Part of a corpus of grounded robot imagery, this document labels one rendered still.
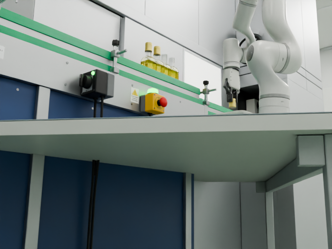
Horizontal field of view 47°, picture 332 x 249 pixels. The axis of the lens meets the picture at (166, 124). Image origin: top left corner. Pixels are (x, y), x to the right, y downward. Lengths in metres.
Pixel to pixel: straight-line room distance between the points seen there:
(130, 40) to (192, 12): 0.70
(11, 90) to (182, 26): 1.42
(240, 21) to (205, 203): 1.07
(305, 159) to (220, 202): 1.69
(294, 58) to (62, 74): 0.90
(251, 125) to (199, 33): 1.81
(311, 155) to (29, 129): 0.59
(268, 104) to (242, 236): 1.34
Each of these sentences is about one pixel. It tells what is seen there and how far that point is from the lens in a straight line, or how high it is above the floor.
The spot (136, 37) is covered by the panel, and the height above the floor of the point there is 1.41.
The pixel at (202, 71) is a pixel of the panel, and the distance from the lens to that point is 2.41.
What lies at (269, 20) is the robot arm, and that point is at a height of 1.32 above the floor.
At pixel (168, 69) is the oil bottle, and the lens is 1.88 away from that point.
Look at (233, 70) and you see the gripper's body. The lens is 1.96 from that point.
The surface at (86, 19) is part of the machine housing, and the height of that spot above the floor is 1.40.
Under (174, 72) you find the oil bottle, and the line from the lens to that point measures 1.91.
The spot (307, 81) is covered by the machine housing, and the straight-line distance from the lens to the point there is 2.99.
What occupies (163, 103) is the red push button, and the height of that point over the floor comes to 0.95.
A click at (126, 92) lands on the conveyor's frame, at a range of 1.45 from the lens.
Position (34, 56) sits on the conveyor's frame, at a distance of 1.24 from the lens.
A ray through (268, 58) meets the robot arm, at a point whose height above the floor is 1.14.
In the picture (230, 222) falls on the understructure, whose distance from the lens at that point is 2.57.
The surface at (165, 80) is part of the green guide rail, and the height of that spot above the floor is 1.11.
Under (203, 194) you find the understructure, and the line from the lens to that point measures 2.31.
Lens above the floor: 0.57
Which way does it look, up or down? 12 degrees up
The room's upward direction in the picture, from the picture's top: 1 degrees clockwise
